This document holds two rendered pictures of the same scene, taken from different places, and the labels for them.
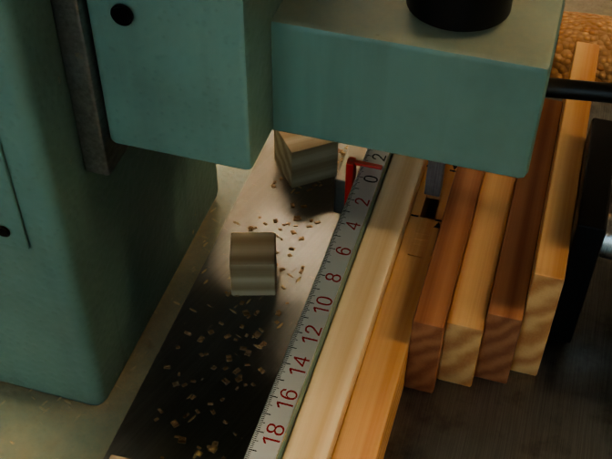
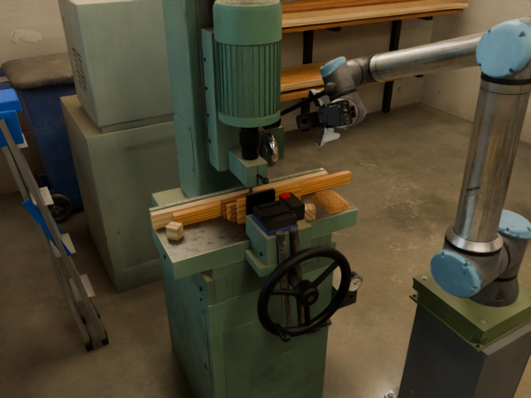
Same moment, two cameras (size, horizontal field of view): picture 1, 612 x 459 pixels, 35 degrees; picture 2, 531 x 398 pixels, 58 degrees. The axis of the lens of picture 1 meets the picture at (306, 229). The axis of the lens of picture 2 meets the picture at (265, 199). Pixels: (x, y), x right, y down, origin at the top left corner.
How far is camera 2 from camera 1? 1.19 m
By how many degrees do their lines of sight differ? 39
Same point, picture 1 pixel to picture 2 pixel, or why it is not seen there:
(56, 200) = (197, 167)
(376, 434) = (201, 209)
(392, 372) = (213, 206)
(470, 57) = (241, 162)
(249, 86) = (218, 156)
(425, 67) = (238, 163)
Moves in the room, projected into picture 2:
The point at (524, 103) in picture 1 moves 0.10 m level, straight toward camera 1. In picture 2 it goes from (245, 172) to (213, 179)
